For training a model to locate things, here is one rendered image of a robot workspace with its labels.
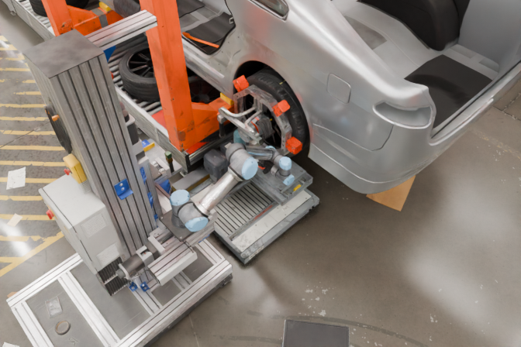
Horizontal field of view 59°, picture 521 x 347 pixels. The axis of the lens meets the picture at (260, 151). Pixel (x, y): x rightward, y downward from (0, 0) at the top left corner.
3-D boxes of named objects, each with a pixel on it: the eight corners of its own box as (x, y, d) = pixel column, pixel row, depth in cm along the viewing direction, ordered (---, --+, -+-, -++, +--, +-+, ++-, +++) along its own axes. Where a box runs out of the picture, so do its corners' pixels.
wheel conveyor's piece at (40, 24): (123, 29, 568) (115, 0, 540) (57, 58, 529) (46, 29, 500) (83, -1, 618) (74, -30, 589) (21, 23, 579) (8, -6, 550)
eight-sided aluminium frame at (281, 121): (290, 166, 342) (294, 111, 302) (284, 170, 339) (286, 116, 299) (241, 128, 369) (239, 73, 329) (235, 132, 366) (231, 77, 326)
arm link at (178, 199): (185, 197, 281) (182, 183, 271) (197, 211, 273) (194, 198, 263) (167, 207, 276) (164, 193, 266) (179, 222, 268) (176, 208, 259)
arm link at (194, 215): (184, 219, 272) (248, 152, 271) (198, 236, 264) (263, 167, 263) (172, 214, 262) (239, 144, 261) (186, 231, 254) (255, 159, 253)
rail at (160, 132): (194, 164, 397) (192, 146, 381) (186, 170, 393) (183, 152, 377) (60, 42, 520) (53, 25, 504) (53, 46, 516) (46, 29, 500)
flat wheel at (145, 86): (110, 91, 448) (104, 72, 430) (148, 54, 488) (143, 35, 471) (168, 110, 429) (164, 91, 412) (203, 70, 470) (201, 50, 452)
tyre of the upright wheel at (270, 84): (338, 130, 320) (286, 49, 316) (315, 147, 309) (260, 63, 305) (292, 150, 378) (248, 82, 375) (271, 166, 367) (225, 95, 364)
